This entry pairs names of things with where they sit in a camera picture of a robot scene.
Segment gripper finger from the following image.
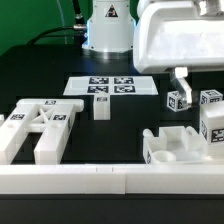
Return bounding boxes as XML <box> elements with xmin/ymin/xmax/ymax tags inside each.
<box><xmin>174</xmin><ymin>67</ymin><xmax>192</xmax><ymax>107</ymax></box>

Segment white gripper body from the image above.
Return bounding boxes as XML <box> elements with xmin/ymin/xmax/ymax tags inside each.
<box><xmin>133</xmin><ymin>0</ymin><xmax>224</xmax><ymax>74</ymax></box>

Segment white chair seat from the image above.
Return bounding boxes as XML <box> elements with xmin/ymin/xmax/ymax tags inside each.
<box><xmin>143</xmin><ymin>126</ymin><xmax>213</xmax><ymax>165</ymax></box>

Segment marker cube left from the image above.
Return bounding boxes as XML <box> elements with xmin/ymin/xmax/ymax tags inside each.
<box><xmin>167</xmin><ymin>91</ymin><xmax>186</xmax><ymax>112</ymax></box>

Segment marker cube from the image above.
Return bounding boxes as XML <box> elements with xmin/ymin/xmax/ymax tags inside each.
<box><xmin>167</xmin><ymin>91</ymin><xmax>186</xmax><ymax>112</ymax></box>
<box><xmin>200</xmin><ymin>89</ymin><xmax>223</xmax><ymax>104</ymax></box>

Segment marker cube right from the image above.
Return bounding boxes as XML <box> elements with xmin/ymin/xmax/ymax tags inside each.
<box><xmin>200</xmin><ymin>89</ymin><xmax>223</xmax><ymax>104</ymax></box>

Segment white part at left edge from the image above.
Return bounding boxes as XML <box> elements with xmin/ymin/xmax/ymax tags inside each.
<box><xmin>0</xmin><ymin>114</ymin><xmax>5</xmax><ymax>127</ymax></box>

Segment white front fence bar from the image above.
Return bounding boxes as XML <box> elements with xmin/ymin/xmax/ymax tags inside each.
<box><xmin>0</xmin><ymin>164</ymin><xmax>224</xmax><ymax>194</ymax></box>

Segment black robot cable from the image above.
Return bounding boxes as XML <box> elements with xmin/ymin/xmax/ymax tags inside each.
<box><xmin>26</xmin><ymin>0</ymin><xmax>88</xmax><ymax>46</ymax></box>

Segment white marker base plate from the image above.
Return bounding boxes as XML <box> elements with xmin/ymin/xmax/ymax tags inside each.
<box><xmin>64</xmin><ymin>76</ymin><xmax>158</xmax><ymax>96</ymax></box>

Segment white chair back frame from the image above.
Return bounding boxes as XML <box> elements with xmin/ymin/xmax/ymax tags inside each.
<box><xmin>0</xmin><ymin>99</ymin><xmax>84</xmax><ymax>165</ymax></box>

